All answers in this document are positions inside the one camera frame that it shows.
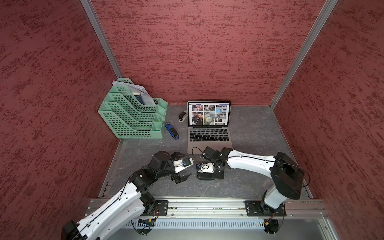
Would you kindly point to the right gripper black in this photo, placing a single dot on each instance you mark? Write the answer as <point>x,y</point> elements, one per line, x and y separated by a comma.
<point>220,176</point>

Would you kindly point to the green plastic file organizer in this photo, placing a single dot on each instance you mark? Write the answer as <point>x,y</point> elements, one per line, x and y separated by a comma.
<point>129,119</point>

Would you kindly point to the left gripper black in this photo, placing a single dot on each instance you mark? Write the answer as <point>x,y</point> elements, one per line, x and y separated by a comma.
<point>178,179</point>

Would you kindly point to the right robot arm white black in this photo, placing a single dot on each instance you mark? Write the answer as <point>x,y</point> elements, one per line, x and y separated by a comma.
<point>287,176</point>

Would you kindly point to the right aluminium corner post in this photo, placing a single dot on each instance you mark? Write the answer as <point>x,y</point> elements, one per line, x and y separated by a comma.
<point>316,28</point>

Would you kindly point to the aluminium corner post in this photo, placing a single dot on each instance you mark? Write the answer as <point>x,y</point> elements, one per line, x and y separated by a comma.
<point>96,24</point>
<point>316,28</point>

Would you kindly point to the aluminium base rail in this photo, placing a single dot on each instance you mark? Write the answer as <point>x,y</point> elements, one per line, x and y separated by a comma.
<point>221,208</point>

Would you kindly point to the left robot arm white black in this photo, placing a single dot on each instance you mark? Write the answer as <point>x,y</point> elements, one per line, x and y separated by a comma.
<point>133,200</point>

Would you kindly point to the silver laptop computer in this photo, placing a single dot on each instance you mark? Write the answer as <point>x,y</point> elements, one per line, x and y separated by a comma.
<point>208,125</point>

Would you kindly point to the black beige stapler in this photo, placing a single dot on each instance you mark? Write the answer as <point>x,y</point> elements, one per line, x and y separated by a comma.
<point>183,116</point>

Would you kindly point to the left aluminium corner post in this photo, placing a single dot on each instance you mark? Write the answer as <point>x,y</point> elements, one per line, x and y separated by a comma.
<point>96,24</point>

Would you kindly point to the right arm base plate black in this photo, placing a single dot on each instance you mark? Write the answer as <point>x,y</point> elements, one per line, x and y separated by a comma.
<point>252,208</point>

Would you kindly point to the papers in organizer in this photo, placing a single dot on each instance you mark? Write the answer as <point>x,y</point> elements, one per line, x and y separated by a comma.
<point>139,92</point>

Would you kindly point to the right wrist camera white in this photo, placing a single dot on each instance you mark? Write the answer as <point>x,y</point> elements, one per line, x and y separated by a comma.
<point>205,168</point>

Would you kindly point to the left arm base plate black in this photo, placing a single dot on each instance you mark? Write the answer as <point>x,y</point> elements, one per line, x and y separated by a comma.
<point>158,208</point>

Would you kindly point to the black wireless mouse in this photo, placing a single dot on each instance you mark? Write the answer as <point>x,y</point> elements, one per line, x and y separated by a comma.
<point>205,176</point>

